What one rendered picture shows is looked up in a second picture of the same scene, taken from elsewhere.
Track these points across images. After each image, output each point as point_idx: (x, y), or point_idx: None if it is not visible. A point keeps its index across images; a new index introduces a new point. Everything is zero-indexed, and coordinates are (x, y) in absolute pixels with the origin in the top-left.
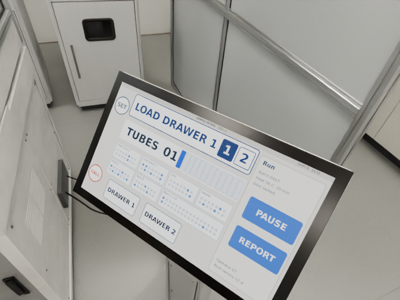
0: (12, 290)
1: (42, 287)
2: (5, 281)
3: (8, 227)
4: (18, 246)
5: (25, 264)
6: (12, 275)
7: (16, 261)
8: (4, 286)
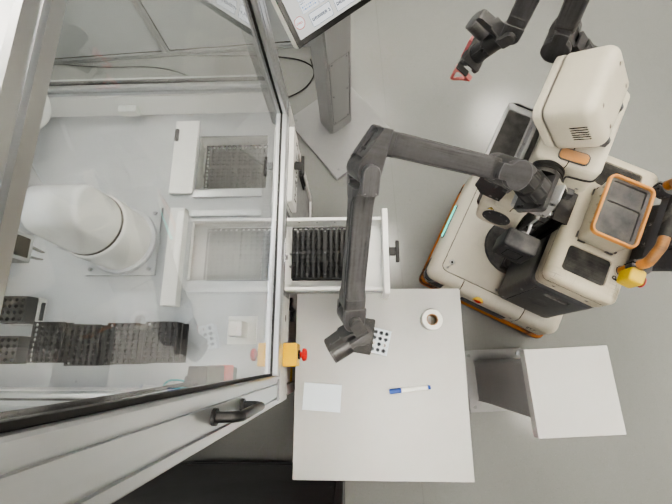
0: (304, 181)
1: (304, 173)
2: (301, 176)
3: None
4: None
5: (299, 151)
6: (299, 171)
7: (298, 151)
8: (300, 184)
